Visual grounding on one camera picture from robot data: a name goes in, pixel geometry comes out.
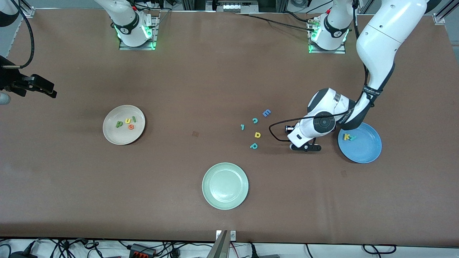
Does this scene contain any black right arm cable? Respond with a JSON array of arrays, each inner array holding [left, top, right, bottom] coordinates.
[[10, 0, 35, 69]]

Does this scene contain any beige round plate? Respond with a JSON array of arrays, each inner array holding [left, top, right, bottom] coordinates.
[[103, 105, 146, 145]]

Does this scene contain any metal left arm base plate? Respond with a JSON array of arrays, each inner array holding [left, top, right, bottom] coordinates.
[[307, 16, 347, 54]]

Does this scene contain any aluminium profile bar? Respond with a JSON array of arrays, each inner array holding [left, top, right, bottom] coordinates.
[[206, 230, 230, 258]]

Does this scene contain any red black power strip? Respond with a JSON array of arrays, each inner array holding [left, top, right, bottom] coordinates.
[[128, 243, 157, 258]]

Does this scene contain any pale green round plate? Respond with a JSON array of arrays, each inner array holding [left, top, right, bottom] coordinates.
[[202, 162, 249, 210]]

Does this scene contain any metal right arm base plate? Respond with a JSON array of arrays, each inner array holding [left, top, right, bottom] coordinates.
[[118, 11, 161, 51]]

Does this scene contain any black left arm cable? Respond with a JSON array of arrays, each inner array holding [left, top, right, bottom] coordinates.
[[269, 0, 380, 142]]

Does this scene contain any looped black cable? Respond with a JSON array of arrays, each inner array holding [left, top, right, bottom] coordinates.
[[361, 244, 397, 255]]

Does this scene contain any blue round plate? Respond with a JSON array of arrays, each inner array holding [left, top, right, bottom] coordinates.
[[337, 121, 383, 164]]

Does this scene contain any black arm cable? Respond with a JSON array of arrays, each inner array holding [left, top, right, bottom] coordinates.
[[10, 0, 35, 69], [269, 0, 380, 142]]

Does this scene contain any long black cable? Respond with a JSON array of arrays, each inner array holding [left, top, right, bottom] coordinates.
[[237, 13, 318, 33]]

